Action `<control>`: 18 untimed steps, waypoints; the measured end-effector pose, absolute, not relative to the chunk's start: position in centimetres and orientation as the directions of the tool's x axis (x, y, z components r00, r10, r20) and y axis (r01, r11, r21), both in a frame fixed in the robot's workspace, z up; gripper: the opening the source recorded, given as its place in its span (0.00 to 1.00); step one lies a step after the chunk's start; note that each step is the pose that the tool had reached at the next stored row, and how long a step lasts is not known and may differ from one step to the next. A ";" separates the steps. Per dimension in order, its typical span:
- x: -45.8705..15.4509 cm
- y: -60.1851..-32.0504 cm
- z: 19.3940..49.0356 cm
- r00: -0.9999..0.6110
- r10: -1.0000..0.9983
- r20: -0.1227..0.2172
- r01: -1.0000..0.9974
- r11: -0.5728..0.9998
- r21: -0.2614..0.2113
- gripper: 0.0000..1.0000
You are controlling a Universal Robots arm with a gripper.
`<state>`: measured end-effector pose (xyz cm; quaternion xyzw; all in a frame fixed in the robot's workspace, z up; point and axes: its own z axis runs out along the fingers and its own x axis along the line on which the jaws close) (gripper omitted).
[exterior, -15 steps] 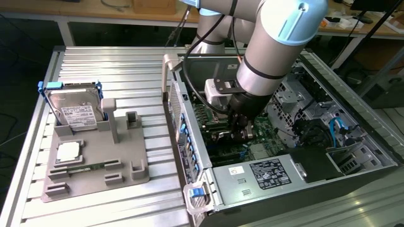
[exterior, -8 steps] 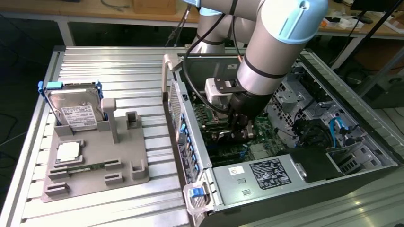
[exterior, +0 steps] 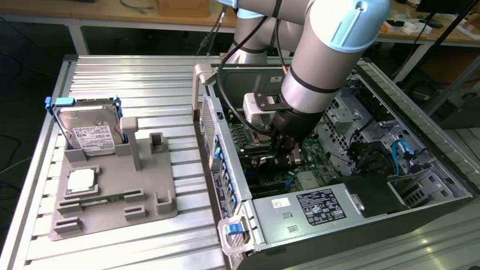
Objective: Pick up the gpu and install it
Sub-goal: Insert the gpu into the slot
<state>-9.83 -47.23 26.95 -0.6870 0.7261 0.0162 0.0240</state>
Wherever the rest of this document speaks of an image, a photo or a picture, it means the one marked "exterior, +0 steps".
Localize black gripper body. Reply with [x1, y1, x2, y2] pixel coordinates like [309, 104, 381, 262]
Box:
[269, 108, 323, 141]

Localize green motherboard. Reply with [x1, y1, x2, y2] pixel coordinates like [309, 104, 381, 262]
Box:
[223, 120, 351, 199]

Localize silver chipset heat sink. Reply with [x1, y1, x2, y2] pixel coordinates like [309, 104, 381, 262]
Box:
[295, 171, 319, 190]

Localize perforated metal disk cage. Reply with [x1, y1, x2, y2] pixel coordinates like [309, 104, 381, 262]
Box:
[321, 89, 381, 150]

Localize grey power supply unit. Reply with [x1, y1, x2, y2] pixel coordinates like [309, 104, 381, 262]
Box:
[249, 183, 366, 246]

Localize black plastic shroud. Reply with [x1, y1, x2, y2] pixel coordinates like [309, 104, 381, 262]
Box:
[343, 174, 411, 219]

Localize black and grey PC case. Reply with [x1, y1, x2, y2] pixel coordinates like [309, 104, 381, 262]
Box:
[190, 57, 480, 270]

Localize vented metal disk bay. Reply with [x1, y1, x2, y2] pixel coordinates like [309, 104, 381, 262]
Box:
[385, 168, 457, 210]

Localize black box on floor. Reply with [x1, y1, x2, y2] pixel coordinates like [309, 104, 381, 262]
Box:
[430, 91, 480, 131]

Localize orange and white box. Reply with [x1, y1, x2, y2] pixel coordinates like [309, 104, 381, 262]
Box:
[381, 18, 418, 35]

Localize grey parts rack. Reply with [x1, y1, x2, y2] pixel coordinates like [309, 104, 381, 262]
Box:
[47, 115, 178, 242]

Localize black monitor base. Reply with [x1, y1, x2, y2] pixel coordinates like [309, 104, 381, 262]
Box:
[418, 16, 445, 29]

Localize silver hard disk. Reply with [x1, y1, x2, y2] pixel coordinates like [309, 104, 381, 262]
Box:
[51, 104, 123, 157]

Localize green RAM stick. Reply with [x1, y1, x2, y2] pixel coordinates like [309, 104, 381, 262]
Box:
[61, 193, 126, 205]

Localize black stand pole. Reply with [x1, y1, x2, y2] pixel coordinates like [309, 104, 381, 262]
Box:
[429, 12, 469, 57]

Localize wooden desk white legs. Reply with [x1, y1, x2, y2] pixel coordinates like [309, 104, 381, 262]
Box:
[374, 11, 480, 84]

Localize silver CPU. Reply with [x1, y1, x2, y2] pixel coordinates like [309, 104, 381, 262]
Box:
[65, 169, 97, 195]

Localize black monitor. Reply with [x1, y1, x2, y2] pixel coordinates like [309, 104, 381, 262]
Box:
[414, 0, 480, 15]

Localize blue disk carrier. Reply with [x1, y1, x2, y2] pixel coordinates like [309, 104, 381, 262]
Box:
[43, 94, 127, 151]

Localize long wooden desk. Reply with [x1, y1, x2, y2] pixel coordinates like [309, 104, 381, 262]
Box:
[0, 0, 241, 56]

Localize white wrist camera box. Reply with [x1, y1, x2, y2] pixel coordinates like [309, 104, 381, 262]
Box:
[241, 92, 287, 128]

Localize black wire bundle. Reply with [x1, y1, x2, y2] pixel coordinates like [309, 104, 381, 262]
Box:
[342, 137, 398, 177]

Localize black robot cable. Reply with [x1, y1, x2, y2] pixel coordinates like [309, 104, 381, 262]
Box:
[215, 0, 285, 136]

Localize blue disk wire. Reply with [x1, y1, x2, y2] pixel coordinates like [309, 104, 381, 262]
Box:
[390, 138, 411, 177]

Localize thin hanging cable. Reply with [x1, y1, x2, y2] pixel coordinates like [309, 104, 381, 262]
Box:
[194, 5, 230, 57]

